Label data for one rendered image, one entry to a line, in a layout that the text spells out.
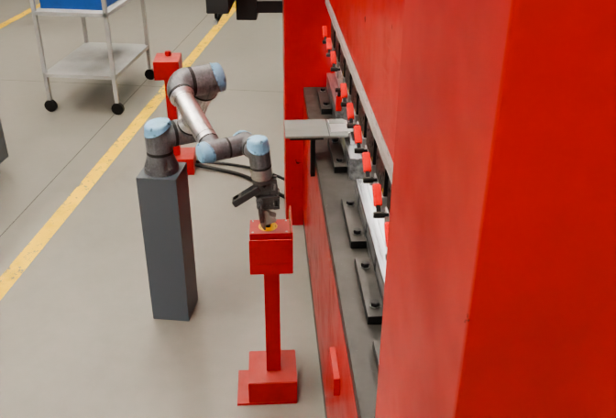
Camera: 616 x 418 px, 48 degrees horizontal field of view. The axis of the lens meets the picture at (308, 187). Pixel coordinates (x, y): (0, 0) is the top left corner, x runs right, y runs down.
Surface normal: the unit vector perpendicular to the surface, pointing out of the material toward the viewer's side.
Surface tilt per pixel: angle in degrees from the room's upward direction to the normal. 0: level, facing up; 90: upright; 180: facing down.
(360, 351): 0
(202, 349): 0
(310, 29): 90
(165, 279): 90
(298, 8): 90
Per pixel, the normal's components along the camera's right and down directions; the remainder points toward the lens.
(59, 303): 0.00, -0.88
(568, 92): 0.07, 0.47
